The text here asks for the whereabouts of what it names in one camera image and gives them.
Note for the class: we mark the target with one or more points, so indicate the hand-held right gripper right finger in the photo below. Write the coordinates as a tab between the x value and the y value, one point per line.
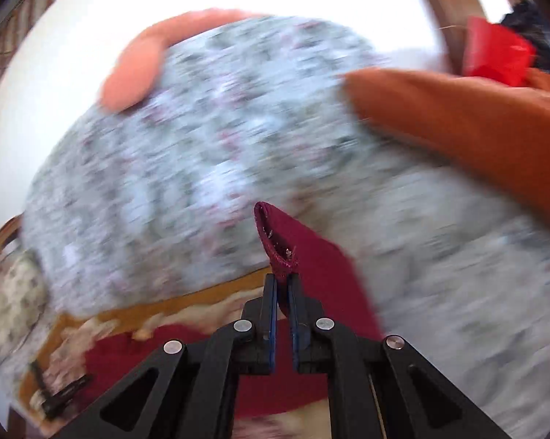
297	329

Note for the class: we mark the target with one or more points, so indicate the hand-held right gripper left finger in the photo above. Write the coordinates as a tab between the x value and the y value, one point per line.
271	324

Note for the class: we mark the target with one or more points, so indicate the dark red knit garment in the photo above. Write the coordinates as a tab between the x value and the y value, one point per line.
320	260

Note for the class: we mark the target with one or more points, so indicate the orange plush floral blanket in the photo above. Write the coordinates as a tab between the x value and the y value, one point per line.
119	316

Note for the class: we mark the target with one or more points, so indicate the black bar-shaped object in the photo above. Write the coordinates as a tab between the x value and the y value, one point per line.
55	403

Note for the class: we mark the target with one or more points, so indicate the orange cloth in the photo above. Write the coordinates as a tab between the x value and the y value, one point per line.
462	119

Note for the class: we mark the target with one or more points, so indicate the wooden sofa armrest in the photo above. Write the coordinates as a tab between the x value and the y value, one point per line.
5	234

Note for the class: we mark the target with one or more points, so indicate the salmon pink cloth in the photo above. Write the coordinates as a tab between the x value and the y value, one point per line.
133	68

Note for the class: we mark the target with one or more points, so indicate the bright red object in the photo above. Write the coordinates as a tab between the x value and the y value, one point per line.
494	50

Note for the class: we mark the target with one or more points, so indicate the dark blue cloth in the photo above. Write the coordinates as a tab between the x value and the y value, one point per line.
545	32

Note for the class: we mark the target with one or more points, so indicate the wooden sofa frame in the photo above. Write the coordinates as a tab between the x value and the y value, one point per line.
458	13

